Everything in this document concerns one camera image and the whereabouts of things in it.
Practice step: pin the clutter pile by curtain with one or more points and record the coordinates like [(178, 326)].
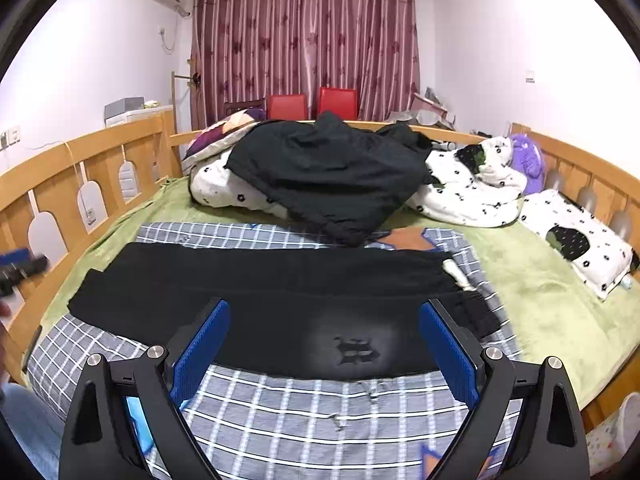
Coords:
[(425, 111)]

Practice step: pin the maroon curtain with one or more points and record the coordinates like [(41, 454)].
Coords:
[(245, 50)]

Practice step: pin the white floral duvet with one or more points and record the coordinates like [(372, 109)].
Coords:
[(212, 184)]

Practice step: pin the left red chair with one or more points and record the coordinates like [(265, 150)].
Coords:
[(287, 107)]

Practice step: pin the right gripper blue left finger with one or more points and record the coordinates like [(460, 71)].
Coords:
[(118, 407)]

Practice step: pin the wooden coat rack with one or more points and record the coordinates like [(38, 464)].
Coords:
[(183, 83)]

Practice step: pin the blue plaid star blanket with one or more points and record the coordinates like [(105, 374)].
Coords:
[(260, 427)]

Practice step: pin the green bed sheet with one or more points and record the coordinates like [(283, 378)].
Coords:
[(550, 309)]

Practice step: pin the purple patterned pillow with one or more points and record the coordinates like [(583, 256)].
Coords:
[(223, 135)]

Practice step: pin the right red chair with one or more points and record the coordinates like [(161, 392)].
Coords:
[(341, 102)]

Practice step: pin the wooden bed frame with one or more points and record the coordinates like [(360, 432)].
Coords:
[(89, 182)]

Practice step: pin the black pants with white stripe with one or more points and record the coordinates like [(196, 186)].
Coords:
[(327, 313)]

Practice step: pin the grey box on shelf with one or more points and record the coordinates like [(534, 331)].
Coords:
[(122, 106)]

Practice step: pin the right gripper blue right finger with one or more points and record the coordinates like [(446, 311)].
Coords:
[(548, 440)]

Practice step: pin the purple plush toy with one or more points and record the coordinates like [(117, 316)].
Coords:
[(528, 160)]

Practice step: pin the red chair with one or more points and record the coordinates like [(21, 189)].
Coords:
[(341, 102), (287, 107)]

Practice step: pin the white floral pillow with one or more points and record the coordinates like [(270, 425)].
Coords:
[(596, 253)]

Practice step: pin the black garment pile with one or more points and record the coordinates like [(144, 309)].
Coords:
[(344, 181)]

